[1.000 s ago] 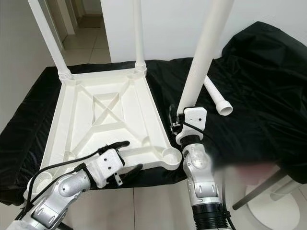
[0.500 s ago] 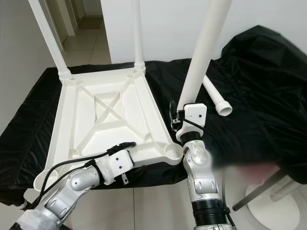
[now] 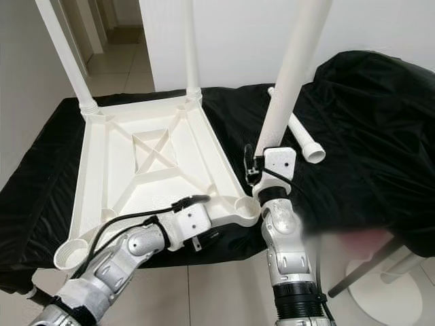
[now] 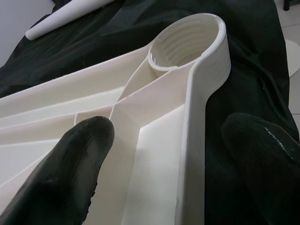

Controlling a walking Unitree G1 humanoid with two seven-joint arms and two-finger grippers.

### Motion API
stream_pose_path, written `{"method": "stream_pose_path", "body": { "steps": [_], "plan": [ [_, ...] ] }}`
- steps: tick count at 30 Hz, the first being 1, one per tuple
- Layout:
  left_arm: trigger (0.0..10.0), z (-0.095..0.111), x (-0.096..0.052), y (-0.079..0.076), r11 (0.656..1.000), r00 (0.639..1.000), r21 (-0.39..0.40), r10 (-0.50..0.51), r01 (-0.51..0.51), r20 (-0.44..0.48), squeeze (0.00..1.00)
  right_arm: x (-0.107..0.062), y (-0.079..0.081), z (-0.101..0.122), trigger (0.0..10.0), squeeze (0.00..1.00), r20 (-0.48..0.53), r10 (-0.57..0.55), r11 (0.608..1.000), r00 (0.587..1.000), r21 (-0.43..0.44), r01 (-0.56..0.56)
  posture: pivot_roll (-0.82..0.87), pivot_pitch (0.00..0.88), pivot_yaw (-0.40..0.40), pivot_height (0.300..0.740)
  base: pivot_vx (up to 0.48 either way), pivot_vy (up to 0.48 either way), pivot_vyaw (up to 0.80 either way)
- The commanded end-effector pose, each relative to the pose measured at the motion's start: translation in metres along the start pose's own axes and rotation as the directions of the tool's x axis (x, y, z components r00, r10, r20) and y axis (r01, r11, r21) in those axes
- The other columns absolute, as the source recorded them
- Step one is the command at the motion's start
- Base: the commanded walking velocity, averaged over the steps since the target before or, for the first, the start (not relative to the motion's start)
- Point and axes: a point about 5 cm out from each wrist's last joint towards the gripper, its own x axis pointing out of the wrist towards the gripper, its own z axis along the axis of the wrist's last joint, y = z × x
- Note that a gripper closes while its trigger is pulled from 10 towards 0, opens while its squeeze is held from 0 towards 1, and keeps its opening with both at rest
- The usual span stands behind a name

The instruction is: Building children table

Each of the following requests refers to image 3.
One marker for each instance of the black fabric table cover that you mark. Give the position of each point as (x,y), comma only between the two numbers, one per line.
(374,136)

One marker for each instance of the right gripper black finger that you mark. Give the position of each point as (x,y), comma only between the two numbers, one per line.
(249,157)

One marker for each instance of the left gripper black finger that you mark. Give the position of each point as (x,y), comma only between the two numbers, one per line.
(190,202)

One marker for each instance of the white plastic table leg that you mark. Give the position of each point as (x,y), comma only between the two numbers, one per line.
(306,141)
(64,54)
(292,68)
(193,47)

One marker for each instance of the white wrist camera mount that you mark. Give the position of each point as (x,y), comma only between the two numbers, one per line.
(190,223)
(280,161)

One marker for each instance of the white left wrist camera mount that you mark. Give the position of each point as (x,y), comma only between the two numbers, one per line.
(190,223)

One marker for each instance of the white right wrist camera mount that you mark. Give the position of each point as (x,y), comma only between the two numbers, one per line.
(280,161)

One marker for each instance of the pink cushion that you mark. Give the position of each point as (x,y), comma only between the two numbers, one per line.
(360,244)

